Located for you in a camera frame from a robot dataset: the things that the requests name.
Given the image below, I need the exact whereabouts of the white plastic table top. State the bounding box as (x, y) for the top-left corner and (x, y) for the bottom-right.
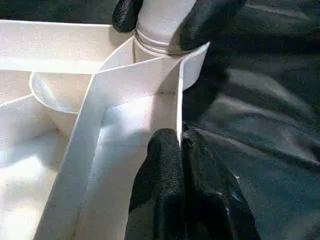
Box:
(0, 19), (211, 240)

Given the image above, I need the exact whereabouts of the white plastic table leg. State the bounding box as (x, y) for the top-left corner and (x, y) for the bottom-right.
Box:
(133, 0), (199, 56)

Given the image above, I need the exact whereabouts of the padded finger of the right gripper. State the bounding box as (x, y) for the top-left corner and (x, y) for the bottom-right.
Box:
(111, 0), (145, 33)
(178, 0), (248, 53)

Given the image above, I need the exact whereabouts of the black plastic mat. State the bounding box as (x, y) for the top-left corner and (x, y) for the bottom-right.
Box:
(0, 0), (320, 240)

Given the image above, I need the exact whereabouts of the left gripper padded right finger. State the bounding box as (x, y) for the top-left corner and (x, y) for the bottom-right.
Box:
(181, 128), (262, 240)

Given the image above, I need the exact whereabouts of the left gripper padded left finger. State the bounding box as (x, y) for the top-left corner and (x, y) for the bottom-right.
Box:
(124, 127), (187, 240)

